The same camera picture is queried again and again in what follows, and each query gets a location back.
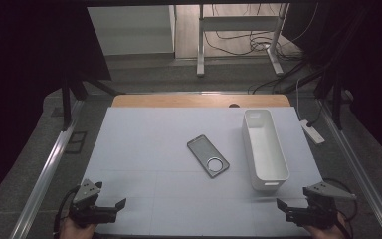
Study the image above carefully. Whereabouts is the left hand-held gripper cable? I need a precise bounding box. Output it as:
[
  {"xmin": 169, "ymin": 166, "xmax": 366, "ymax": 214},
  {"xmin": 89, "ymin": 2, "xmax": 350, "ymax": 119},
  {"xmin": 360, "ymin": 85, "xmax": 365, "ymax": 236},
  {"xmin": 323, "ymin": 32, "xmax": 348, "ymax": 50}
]
[{"xmin": 53, "ymin": 185, "xmax": 81, "ymax": 237}]

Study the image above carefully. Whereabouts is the white power strip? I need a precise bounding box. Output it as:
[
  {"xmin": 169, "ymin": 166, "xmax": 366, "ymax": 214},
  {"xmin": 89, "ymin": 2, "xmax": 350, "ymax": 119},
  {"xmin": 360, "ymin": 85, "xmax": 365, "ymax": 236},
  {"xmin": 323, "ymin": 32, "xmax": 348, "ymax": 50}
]
[{"xmin": 299, "ymin": 119, "xmax": 326, "ymax": 145}]

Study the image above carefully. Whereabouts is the black metal stand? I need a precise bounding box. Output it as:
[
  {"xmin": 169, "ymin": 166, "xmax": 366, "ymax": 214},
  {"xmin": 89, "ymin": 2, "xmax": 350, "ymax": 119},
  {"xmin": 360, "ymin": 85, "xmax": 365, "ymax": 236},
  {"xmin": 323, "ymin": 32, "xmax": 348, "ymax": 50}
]
[
  {"xmin": 60, "ymin": 69, "xmax": 126, "ymax": 132},
  {"xmin": 312, "ymin": 64, "xmax": 346, "ymax": 131}
]

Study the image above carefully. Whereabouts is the wooden table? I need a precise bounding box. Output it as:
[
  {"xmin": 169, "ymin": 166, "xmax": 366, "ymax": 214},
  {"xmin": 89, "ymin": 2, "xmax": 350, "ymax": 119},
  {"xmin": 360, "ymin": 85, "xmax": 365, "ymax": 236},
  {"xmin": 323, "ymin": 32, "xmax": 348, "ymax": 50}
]
[{"xmin": 111, "ymin": 94, "xmax": 291, "ymax": 109}]

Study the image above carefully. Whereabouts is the person's left hand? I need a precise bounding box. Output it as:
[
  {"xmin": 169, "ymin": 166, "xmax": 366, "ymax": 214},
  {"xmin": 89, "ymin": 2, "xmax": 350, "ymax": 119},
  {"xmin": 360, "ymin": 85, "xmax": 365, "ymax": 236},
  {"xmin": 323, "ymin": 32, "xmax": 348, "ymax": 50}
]
[{"xmin": 59, "ymin": 217, "xmax": 97, "ymax": 239}]

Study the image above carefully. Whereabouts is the black cable loop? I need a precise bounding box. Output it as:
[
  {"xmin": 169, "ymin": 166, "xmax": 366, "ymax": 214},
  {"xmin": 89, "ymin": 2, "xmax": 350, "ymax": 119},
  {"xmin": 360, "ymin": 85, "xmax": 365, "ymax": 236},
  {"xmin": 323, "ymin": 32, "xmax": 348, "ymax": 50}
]
[{"xmin": 322, "ymin": 177, "xmax": 359, "ymax": 223}]

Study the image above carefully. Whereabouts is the white desk frame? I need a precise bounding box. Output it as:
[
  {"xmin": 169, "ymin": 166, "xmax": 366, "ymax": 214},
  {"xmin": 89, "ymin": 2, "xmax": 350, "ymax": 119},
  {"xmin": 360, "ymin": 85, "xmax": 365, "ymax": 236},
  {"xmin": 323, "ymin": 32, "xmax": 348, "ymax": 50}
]
[{"xmin": 196, "ymin": 3, "xmax": 290, "ymax": 79}]

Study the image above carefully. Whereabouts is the black curtain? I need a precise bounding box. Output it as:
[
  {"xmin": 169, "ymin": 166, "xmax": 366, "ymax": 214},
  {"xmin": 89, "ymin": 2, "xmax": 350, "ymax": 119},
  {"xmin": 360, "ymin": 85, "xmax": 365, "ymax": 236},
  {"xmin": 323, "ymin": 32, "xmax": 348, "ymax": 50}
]
[
  {"xmin": 0, "ymin": 0, "xmax": 112, "ymax": 213},
  {"xmin": 282, "ymin": 0, "xmax": 382, "ymax": 171}
]

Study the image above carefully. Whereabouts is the pale blue table board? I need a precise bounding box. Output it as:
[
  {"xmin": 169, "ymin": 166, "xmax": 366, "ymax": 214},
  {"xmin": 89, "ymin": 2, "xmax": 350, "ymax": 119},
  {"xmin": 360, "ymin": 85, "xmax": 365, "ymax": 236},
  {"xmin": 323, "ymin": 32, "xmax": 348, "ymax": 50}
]
[{"xmin": 79, "ymin": 106, "xmax": 324, "ymax": 237}]

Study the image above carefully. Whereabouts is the white plastic storage box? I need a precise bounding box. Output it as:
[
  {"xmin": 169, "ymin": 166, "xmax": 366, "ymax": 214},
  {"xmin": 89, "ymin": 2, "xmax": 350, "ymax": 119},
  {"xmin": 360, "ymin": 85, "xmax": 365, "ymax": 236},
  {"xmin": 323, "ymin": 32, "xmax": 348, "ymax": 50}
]
[{"xmin": 242, "ymin": 109, "xmax": 291, "ymax": 192}]

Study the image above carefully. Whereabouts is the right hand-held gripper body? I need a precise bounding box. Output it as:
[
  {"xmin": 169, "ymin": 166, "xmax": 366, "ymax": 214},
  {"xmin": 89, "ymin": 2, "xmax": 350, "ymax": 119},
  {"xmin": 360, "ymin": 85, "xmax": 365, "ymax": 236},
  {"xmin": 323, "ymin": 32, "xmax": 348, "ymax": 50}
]
[{"xmin": 285, "ymin": 180, "xmax": 358, "ymax": 230}]

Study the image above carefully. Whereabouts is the tangle of black cables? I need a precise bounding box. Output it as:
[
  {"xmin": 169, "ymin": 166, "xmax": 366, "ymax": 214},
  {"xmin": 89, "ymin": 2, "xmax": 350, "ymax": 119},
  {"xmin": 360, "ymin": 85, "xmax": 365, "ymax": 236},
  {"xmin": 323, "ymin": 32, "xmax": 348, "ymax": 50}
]
[{"xmin": 203, "ymin": 3, "xmax": 314, "ymax": 58}]

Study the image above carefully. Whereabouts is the black plug cable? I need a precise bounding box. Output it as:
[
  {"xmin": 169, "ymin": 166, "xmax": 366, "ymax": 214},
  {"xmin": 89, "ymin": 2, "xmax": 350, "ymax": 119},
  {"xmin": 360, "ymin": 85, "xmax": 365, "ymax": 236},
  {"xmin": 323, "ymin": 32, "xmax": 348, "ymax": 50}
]
[{"xmin": 305, "ymin": 99, "xmax": 325, "ymax": 128}]

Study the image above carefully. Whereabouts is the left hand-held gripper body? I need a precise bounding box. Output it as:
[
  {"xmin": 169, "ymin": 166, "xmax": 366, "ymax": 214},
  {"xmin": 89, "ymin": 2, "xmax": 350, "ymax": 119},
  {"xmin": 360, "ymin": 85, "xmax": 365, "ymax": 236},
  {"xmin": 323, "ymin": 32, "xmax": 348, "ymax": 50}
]
[{"xmin": 69, "ymin": 178, "xmax": 118, "ymax": 229}]

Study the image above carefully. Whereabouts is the person's right hand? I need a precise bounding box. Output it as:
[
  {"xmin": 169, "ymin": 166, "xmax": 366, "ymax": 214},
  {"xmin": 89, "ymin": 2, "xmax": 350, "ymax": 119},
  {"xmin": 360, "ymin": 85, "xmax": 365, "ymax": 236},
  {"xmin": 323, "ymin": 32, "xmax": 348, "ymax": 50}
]
[{"xmin": 302, "ymin": 213, "xmax": 348, "ymax": 239}]

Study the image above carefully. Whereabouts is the grey phone case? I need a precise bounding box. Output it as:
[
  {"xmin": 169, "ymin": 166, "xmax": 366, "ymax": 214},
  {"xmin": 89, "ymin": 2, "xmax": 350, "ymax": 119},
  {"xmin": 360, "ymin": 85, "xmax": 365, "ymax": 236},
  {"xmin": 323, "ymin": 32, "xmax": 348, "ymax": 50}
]
[{"xmin": 186, "ymin": 133, "xmax": 231, "ymax": 179}]

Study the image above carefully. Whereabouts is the hand-held gripper cable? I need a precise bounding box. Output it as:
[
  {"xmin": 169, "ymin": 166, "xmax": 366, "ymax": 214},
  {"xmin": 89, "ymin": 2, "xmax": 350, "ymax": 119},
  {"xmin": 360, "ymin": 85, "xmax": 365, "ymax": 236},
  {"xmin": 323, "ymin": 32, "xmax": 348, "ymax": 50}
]
[
  {"xmin": 335, "ymin": 212, "xmax": 354, "ymax": 239},
  {"xmin": 53, "ymin": 185, "xmax": 81, "ymax": 237}
]

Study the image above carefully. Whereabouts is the white cabinet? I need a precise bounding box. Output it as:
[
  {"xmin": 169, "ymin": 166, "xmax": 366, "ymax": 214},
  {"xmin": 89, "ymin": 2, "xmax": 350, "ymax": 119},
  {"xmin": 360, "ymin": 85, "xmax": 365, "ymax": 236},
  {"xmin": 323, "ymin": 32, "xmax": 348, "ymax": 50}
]
[{"xmin": 87, "ymin": 4, "xmax": 177, "ymax": 57}]

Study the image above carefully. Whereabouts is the thin white cable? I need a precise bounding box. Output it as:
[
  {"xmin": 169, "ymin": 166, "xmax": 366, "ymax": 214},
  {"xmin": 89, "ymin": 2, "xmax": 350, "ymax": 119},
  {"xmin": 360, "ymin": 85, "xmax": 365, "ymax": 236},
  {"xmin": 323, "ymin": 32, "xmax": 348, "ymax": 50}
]
[{"xmin": 294, "ymin": 78, "xmax": 305, "ymax": 122}]

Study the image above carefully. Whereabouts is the right hand-held gripper cable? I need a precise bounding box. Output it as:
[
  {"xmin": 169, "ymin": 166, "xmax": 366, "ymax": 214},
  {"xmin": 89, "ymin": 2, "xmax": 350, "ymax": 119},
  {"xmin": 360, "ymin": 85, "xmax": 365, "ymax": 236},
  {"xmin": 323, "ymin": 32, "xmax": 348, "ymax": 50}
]
[{"xmin": 335, "ymin": 212, "xmax": 354, "ymax": 239}]

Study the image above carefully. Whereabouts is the aluminium rail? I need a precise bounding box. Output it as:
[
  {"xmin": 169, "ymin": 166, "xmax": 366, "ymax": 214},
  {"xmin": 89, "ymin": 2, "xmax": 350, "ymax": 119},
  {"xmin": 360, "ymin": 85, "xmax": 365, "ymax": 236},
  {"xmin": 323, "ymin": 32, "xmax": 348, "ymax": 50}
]
[
  {"xmin": 9, "ymin": 99, "xmax": 85, "ymax": 239},
  {"xmin": 315, "ymin": 99, "xmax": 382, "ymax": 239}
]

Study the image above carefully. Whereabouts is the black floor socket frame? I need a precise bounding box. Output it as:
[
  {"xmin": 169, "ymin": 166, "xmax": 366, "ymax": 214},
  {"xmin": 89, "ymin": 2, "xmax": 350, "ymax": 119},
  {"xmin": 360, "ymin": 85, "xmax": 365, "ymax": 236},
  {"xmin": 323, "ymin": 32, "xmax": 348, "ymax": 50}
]
[{"xmin": 64, "ymin": 130, "xmax": 88, "ymax": 154}]

